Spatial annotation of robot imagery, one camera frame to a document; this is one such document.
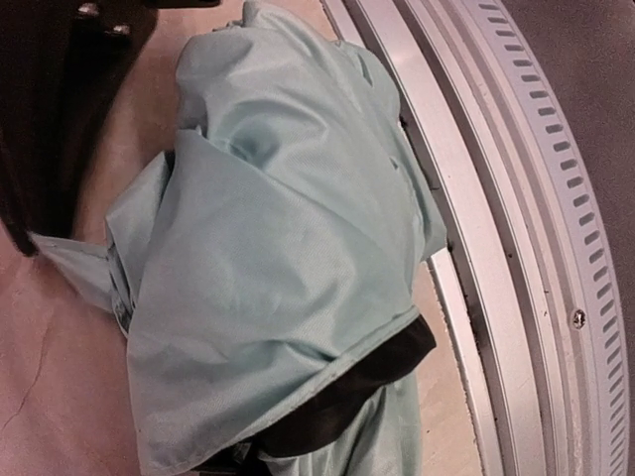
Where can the mint green folding umbrella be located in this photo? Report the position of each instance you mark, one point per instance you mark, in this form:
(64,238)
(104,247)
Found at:
(262,269)

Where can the aluminium front rail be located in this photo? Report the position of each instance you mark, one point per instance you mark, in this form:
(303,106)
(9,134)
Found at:
(526,280)

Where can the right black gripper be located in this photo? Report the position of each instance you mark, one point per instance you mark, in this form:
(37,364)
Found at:
(60,72)

